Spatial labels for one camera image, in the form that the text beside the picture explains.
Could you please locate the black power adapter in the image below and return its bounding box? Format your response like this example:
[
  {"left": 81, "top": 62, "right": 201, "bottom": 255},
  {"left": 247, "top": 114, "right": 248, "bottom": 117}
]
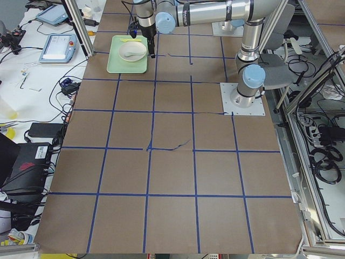
[{"left": 84, "top": 19, "right": 99, "bottom": 26}]

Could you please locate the grey office chair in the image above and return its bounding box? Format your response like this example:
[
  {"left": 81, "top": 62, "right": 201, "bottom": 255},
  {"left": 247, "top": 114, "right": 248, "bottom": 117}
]
[{"left": 259, "top": 4, "right": 295, "bottom": 113}]

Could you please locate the teach pendant near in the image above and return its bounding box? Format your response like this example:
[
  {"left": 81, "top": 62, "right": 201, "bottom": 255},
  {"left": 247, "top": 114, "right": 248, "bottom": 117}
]
[{"left": 39, "top": 34, "right": 77, "bottom": 63}]

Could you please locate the teach pendant far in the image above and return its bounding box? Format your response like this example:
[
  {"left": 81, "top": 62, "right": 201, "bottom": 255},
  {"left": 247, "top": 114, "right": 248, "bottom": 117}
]
[{"left": 36, "top": 5, "right": 68, "bottom": 26}]

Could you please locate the black computer box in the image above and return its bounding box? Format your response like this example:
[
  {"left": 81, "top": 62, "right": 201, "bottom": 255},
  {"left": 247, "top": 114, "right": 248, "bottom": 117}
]
[{"left": 1, "top": 142, "right": 53, "bottom": 195}]

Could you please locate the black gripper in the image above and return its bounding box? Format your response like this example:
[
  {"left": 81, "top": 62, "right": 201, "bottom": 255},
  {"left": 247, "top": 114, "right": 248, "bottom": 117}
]
[{"left": 128, "top": 24, "right": 156, "bottom": 58}]

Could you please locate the yellow plastic fork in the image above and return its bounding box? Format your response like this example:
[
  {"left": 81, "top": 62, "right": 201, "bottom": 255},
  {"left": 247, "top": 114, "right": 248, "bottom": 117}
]
[{"left": 120, "top": 38, "right": 142, "bottom": 43}]

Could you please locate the light green tray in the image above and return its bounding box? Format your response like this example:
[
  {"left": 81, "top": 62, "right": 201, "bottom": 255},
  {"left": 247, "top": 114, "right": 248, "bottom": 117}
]
[{"left": 107, "top": 35, "right": 148, "bottom": 73}]

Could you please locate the black power brick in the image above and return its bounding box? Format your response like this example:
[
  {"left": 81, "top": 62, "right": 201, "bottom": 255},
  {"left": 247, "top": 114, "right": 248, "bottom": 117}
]
[{"left": 28, "top": 122, "right": 63, "bottom": 138}]

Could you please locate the aluminium frame post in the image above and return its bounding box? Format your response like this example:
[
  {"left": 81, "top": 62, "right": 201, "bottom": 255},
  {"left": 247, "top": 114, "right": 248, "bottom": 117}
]
[{"left": 61, "top": 0, "right": 94, "bottom": 57}]

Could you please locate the white round plate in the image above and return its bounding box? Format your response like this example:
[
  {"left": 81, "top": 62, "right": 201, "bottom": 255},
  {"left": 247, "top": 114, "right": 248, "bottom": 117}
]
[{"left": 118, "top": 42, "right": 147, "bottom": 62}]

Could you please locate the teach pendant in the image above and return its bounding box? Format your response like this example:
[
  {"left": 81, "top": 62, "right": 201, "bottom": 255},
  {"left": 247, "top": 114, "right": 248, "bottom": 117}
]
[
  {"left": 39, "top": 34, "right": 77, "bottom": 63},
  {"left": 36, "top": 5, "right": 68, "bottom": 26}
]

